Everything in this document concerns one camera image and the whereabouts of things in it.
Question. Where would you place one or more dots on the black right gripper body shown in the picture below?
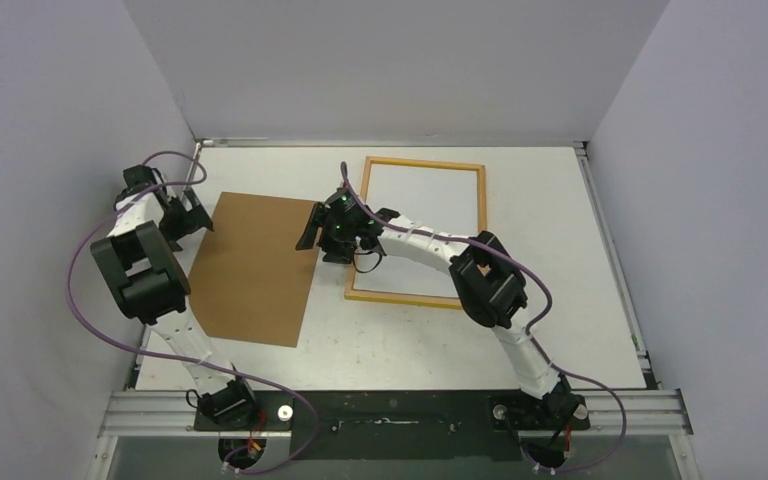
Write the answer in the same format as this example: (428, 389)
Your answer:
(321, 225)

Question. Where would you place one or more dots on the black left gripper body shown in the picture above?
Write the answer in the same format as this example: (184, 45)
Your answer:
(178, 222)

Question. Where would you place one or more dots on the brown cardboard backing board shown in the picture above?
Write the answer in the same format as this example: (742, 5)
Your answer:
(249, 282)

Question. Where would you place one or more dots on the yellow wooden picture frame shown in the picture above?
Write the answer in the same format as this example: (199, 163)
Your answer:
(424, 232)

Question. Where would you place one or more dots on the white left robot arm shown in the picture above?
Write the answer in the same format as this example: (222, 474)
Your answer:
(137, 260)

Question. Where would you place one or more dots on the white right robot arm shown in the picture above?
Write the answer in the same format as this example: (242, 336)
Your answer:
(490, 289)

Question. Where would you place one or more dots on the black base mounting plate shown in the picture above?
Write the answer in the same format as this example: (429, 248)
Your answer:
(497, 427)

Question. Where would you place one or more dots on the aluminium rail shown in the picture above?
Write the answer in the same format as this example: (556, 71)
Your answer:
(144, 413)

